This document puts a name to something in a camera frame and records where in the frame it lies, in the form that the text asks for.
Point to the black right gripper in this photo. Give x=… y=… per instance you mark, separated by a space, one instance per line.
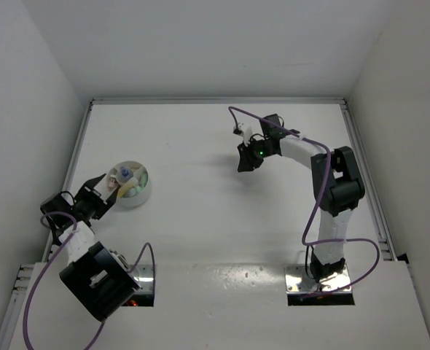
x=248 y=162

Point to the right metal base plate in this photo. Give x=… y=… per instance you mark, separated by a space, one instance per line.
x=299 y=283

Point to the metal base plate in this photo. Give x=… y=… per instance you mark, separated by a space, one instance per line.
x=299 y=283
x=144 y=275

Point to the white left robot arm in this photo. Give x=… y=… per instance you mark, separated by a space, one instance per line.
x=98 y=277

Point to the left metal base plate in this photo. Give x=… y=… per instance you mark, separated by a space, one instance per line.
x=144 y=275

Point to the white round divided container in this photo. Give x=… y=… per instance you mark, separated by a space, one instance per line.
x=132 y=199

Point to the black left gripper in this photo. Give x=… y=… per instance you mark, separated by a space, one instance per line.
x=87 y=192

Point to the green highlighter pen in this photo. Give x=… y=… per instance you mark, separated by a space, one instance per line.
x=143 y=180

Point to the pink silver usb stick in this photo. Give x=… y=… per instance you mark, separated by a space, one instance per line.
x=112 y=183

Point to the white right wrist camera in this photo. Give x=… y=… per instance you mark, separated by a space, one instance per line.
x=244 y=131

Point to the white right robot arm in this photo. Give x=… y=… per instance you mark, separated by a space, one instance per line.
x=337 y=186

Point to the aluminium frame rail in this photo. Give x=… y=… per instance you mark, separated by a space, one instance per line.
x=221 y=239

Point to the yellow highlighter pen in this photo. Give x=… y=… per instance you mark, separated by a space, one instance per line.
x=124 y=188

